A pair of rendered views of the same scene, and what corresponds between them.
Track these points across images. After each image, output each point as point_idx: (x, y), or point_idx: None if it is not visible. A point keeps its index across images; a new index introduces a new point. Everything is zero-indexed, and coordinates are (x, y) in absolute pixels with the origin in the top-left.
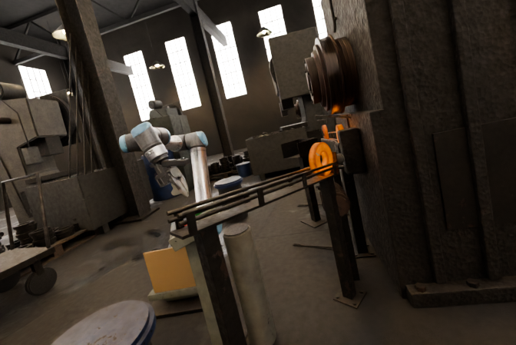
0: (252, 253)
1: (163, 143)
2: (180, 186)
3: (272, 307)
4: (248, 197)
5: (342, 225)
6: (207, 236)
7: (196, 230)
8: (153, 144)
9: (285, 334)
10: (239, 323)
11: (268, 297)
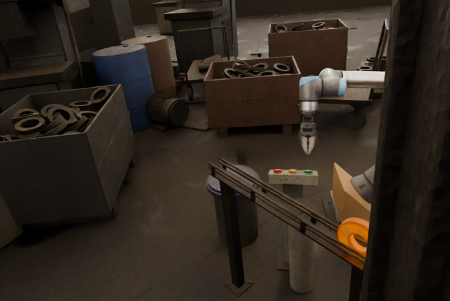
0: (294, 230)
1: (331, 96)
2: (303, 143)
3: (335, 291)
4: (264, 190)
5: None
6: (221, 183)
7: (213, 175)
8: (302, 100)
9: (303, 300)
10: (231, 232)
11: (349, 287)
